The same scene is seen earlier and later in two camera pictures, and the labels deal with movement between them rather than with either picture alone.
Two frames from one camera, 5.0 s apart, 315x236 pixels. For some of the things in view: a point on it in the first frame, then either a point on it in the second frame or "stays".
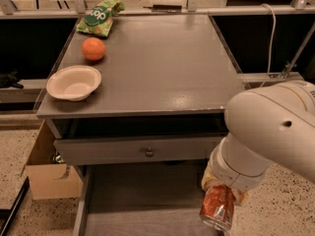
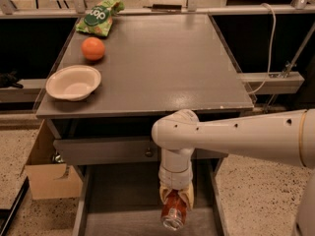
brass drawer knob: (150, 153) stays
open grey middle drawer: (142, 200) stays
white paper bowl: (73, 83) stays
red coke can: (217, 208) → (173, 211)
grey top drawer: (135, 151) stays
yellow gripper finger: (208, 180) → (164, 193)
